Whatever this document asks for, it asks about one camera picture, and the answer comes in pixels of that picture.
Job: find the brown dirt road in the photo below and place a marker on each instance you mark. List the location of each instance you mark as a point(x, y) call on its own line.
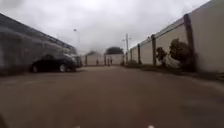
point(110, 100)

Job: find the bush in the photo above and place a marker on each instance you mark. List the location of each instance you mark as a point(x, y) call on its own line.
point(161, 55)
point(180, 51)

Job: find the dark car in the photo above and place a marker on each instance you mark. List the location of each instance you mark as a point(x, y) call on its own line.
point(53, 63)

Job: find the grey wall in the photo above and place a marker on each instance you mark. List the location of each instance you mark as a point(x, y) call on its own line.
point(23, 46)

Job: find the utility pole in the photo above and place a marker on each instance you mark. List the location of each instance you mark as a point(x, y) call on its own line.
point(127, 46)

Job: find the pale wall with dark pillars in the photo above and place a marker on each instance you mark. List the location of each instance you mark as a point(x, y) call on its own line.
point(203, 43)

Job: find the dark tree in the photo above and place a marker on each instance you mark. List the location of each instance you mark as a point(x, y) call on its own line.
point(114, 50)

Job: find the pale end wall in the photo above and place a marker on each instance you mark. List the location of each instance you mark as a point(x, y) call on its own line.
point(100, 59)

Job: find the street lamp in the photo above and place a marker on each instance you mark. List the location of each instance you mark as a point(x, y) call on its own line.
point(77, 35)

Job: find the robot's own part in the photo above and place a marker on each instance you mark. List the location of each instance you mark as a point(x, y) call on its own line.
point(150, 126)

